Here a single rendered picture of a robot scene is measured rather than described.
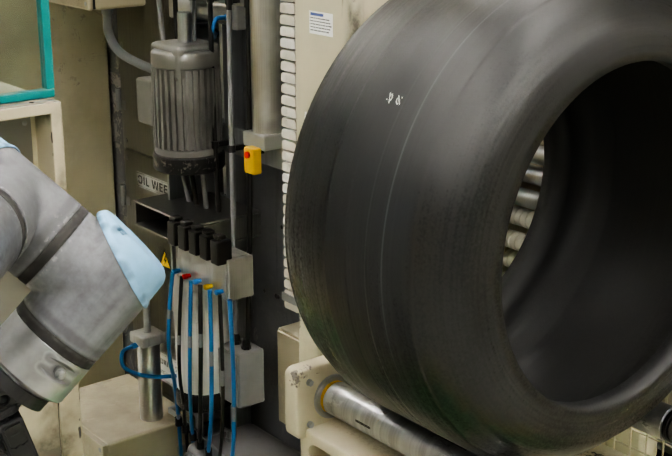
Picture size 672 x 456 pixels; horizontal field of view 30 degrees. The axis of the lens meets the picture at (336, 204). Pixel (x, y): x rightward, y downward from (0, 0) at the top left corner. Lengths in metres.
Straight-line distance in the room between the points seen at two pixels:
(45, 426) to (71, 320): 0.73
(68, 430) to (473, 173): 0.87
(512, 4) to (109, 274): 0.51
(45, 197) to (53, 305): 0.10
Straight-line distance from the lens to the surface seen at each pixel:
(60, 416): 1.90
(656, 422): 1.65
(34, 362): 1.18
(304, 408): 1.66
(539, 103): 1.29
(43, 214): 1.16
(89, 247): 1.17
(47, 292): 1.18
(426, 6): 1.41
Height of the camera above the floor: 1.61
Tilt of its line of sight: 16 degrees down
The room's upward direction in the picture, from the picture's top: straight up
